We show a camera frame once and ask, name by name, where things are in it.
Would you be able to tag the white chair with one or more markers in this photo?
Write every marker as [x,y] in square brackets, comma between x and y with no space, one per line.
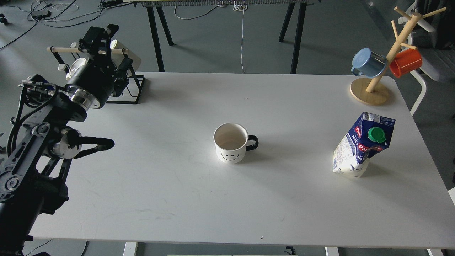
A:
[434,37]

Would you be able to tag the black trestle table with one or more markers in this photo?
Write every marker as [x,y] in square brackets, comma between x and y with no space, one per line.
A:
[265,38]

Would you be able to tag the black wire mug rack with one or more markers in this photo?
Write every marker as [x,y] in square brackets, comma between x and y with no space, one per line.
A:
[130,94]

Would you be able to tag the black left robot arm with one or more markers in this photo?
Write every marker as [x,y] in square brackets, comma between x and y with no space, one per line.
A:
[41,145]

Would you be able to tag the white ribbed mug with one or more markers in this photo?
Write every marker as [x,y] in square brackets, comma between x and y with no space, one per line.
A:
[129,57]
[78,63]

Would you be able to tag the wooden mug tree stand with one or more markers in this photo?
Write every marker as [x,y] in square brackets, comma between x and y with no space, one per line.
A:
[370,90]

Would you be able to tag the white ribbed mug front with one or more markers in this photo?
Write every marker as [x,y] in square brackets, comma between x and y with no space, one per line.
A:
[78,63]

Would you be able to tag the blue metal mug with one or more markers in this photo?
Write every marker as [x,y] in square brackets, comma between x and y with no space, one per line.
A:
[368,63]

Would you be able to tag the white smiley face mug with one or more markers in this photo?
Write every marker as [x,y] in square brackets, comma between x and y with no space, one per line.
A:
[232,141]

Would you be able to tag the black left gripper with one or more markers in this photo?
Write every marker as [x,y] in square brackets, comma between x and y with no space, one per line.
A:
[94,83]

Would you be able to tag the white ribbed mug rear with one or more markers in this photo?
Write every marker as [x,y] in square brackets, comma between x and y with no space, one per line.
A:
[129,57]

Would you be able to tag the blue white milk carton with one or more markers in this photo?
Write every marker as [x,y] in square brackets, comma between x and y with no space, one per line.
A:
[369,135]

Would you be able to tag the orange mug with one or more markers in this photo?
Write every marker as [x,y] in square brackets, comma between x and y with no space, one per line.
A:
[406,61]

